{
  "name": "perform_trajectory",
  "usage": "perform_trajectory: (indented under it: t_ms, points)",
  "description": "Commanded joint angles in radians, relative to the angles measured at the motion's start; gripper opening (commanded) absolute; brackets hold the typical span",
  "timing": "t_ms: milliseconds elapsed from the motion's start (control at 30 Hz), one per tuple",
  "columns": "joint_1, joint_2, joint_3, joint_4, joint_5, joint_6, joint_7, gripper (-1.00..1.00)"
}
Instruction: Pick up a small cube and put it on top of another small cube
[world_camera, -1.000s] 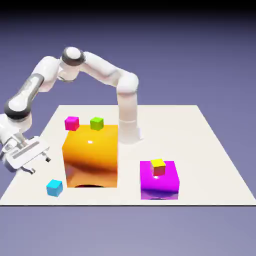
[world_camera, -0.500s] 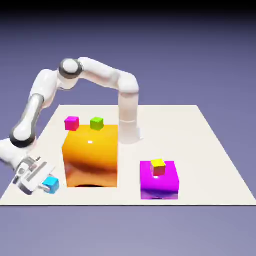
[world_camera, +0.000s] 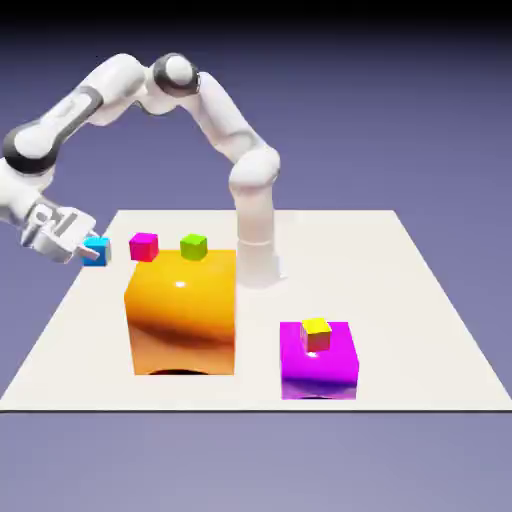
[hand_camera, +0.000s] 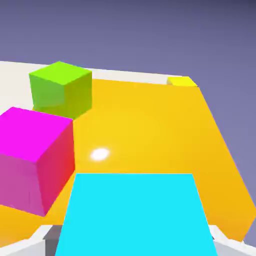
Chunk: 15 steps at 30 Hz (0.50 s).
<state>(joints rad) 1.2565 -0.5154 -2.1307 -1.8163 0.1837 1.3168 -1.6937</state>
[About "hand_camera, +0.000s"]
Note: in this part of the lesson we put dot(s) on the large orange box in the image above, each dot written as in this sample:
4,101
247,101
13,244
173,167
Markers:
152,128

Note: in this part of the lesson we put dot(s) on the small magenta cube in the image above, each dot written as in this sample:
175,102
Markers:
34,160

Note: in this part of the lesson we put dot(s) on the small green cube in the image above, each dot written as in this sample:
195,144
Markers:
60,90

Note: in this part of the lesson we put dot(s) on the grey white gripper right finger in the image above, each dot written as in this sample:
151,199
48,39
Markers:
226,245

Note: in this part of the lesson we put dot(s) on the small yellow cube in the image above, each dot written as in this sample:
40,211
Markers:
181,81

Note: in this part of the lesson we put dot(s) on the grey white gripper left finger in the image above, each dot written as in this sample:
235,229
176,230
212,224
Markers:
40,244

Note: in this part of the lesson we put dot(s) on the small cyan cube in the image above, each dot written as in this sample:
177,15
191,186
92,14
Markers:
136,216

